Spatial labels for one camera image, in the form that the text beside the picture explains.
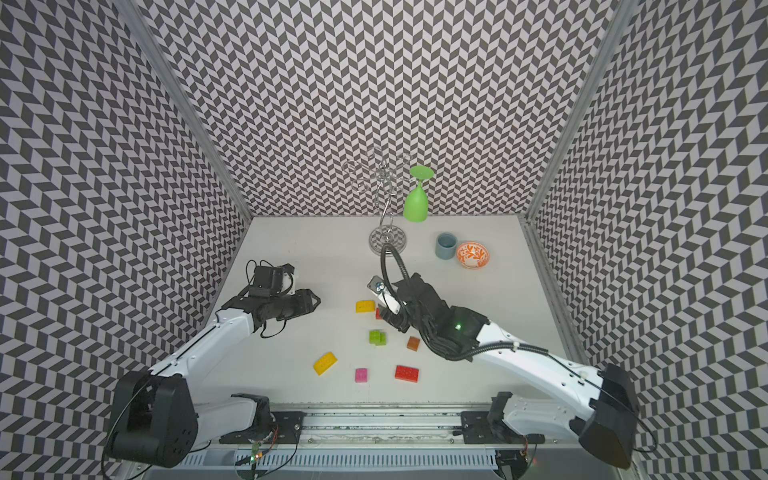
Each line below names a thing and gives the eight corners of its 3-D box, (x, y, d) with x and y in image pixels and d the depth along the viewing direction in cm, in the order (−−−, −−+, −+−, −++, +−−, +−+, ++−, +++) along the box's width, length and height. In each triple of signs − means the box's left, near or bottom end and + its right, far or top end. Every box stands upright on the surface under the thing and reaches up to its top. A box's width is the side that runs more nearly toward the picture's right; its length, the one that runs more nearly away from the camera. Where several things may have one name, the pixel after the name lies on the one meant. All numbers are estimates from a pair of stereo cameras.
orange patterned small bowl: (457, 268, 104) (459, 262, 101) (454, 248, 110) (456, 241, 107) (488, 268, 104) (491, 262, 101) (483, 248, 110) (486, 241, 107)
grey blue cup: (436, 261, 105) (437, 253, 102) (434, 241, 111) (435, 232, 108) (457, 261, 105) (459, 253, 102) (454, 241, 111) (456, 232, 108)
